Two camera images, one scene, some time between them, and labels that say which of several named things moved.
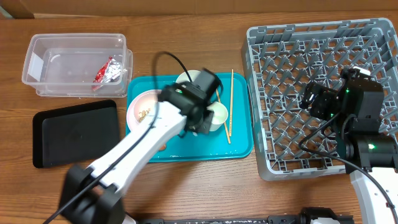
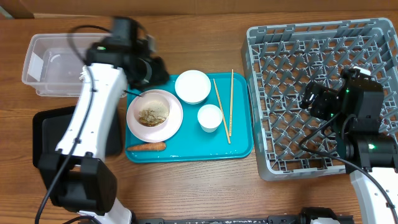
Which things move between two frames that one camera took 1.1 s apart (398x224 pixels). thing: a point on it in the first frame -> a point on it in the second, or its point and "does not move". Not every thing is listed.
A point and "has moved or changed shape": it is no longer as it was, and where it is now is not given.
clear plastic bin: (66, 65) does not move
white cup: (220, 115) has moved or changed shape
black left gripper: (205, 129) -> (159, 73)
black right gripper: (322, 98) does not move
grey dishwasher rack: (279, 61) does not move
